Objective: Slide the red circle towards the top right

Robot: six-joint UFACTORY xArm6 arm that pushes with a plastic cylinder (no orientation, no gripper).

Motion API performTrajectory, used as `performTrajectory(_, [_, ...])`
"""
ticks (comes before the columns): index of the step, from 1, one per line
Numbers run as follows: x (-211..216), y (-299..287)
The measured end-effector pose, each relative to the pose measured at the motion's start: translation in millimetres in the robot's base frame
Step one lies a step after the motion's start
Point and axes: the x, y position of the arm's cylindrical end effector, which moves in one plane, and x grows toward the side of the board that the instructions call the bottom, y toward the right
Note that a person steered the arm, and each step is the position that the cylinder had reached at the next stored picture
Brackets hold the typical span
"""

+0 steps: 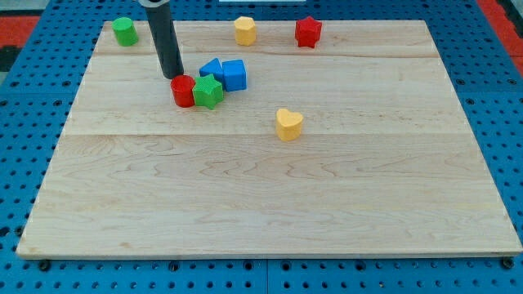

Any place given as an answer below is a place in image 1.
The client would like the yellow hexagon block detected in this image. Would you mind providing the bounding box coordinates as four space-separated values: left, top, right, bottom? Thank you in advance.
234 16 257 46

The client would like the red cylinder block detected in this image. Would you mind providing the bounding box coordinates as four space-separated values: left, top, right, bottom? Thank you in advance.
170 75 195 108

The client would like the green star block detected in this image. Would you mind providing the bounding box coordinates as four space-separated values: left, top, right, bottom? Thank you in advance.
193 74 224 109

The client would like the blue triangle block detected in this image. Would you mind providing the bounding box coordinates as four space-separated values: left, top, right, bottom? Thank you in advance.
199 58 225 88

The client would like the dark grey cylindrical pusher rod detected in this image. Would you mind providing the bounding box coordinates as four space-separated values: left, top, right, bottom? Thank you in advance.
139 0 184 79

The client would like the yellow heart block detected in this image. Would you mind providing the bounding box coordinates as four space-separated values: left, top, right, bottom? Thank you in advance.
275 108 304 141

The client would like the red star block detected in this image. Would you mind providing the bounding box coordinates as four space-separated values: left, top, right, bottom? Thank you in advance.
294 16 323 48

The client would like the light wooden board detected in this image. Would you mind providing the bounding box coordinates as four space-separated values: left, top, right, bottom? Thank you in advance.
16 20 522 260

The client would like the green cylinder block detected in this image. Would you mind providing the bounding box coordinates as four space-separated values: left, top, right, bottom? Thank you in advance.
111 17 139 47

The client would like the blue cube block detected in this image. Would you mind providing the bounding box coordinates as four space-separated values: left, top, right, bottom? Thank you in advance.
222 60 247 92

